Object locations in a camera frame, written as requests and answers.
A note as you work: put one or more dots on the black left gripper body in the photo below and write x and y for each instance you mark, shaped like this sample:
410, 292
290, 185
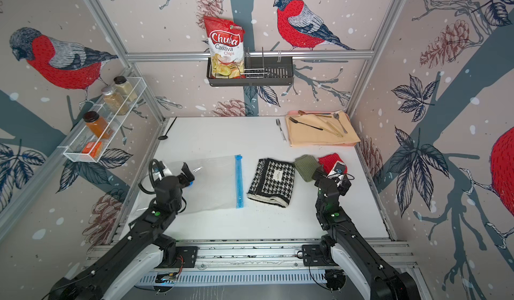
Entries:
182, 182

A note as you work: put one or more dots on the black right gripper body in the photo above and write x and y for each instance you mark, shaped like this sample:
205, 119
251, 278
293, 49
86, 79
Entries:
343, 189

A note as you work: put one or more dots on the red knitted cloth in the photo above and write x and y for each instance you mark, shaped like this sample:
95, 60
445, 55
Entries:
329, 161

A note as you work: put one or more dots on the green knitted cloth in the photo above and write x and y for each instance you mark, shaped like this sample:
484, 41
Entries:
308, 167

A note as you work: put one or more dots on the clear vacuum bag blue zipper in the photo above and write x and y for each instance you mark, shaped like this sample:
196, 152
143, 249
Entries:
217, 185

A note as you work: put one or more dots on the houndstooth black white scarf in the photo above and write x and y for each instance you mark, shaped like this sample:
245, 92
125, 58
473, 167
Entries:
273, 183

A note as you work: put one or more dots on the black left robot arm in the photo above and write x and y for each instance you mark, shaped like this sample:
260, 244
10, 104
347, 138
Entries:
144, 247

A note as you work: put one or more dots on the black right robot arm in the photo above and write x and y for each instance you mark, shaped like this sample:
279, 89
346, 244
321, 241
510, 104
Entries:
345, 246

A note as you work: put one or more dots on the red Chuba cassava chips bag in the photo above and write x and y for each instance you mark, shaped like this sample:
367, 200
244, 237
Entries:
226, 43

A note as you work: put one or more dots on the black ladle at table edge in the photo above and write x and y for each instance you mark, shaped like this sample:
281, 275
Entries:
165, 135

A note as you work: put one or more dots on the gold utensil on placemat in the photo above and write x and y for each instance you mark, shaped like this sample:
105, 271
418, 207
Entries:
334, 129

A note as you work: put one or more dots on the beige placemat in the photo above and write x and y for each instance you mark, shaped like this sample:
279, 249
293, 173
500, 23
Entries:
300, 135

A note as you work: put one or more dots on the silver spoon on placemat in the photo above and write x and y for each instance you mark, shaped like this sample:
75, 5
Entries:
337, 117

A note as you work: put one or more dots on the copper spoon on placemat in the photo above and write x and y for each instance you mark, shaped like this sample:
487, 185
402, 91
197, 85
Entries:
327, 115

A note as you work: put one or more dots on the pink tray under placemat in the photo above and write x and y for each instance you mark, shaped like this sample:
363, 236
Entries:
295, 113

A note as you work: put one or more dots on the silver fork on table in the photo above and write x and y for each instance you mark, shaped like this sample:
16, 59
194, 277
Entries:
278, 122

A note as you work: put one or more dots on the small orange box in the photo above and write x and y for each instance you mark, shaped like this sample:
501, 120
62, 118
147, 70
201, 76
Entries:
93, 149

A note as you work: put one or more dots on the orange spice jar black lid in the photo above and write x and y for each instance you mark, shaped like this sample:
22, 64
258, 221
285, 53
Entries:
98, 125

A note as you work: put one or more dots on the tan spice jar middle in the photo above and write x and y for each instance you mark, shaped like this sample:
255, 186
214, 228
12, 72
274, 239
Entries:
114, 101

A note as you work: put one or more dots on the yellow spice jar black lid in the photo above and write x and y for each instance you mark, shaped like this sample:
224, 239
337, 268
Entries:
125, 88

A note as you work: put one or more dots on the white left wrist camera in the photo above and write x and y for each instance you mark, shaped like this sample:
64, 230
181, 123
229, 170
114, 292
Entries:
165, 171

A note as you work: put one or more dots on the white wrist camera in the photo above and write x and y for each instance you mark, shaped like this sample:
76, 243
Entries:
165, 171
339, 169

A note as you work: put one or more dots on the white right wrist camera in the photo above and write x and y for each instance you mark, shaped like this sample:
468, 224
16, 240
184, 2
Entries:
339, 169

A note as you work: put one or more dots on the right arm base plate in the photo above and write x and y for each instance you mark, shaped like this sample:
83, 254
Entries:
312, 256

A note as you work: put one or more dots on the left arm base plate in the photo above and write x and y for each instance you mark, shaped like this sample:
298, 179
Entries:
179, 257

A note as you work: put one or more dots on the clear acrylic wall shelf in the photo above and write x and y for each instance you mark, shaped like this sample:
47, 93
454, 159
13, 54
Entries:
94, 137

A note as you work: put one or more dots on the black wall basket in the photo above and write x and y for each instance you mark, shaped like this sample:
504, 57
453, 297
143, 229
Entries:
266, 71

